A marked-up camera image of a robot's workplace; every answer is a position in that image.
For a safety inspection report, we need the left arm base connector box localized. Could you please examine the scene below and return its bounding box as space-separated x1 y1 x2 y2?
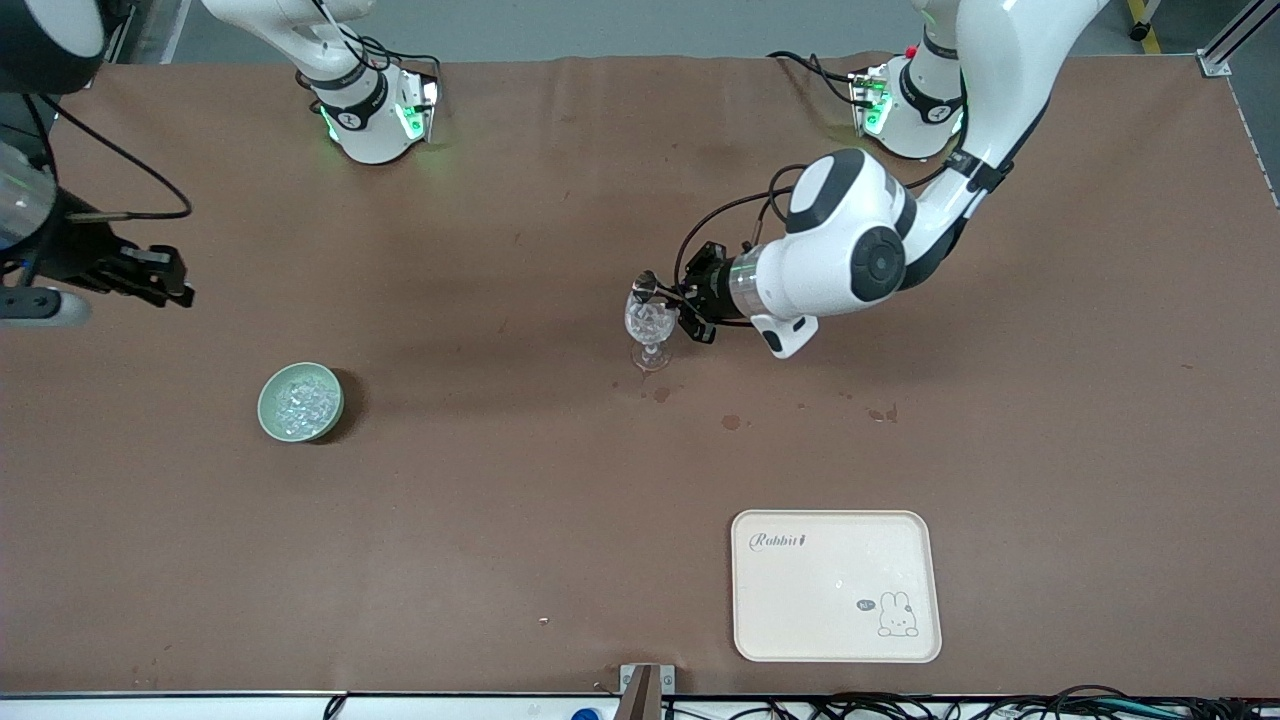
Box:
850 65 893 138

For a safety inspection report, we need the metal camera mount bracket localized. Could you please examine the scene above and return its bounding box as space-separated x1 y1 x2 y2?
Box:
619 663 677 720

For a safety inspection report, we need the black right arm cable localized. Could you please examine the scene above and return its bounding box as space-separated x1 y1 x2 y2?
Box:
25 95 193 223

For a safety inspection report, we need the black base cable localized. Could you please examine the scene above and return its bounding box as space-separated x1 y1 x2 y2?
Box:
305 0 441 91
767 50 863 106

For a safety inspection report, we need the brown table cover sheet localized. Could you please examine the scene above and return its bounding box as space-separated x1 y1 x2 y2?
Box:
0 52 1280 698

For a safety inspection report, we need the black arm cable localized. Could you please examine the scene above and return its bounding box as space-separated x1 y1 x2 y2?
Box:
25 95 193 223
675 165 806 301

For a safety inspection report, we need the aluminium frame profile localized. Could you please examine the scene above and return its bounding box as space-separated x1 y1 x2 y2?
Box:
100 0 136 66
1198 0 1280 78

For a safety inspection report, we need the black cable bundle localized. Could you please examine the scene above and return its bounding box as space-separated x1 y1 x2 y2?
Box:
655 685 1280 720

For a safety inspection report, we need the cream rabbit print tray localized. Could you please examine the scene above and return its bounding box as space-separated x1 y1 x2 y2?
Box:
731 509 944 664

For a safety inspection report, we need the clear ice cubes heap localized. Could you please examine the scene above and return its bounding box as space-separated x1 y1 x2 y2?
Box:
275 376 337 437

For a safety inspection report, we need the clear stemmed wine glass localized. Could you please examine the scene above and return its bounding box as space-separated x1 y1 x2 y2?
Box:
624 286 678 373

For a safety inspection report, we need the black right base cable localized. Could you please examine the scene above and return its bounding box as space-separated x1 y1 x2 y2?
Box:
305 0 441 91

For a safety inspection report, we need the black left base cable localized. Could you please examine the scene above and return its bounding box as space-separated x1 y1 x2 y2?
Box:
767 50 863 106

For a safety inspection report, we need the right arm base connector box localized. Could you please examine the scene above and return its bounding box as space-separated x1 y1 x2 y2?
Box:
398 75 441 143

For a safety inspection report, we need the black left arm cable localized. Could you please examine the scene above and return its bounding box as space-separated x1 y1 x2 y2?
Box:
675 165 806 301

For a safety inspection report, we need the pale green ceramic bowl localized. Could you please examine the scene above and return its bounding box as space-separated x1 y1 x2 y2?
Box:
257 362 346 444

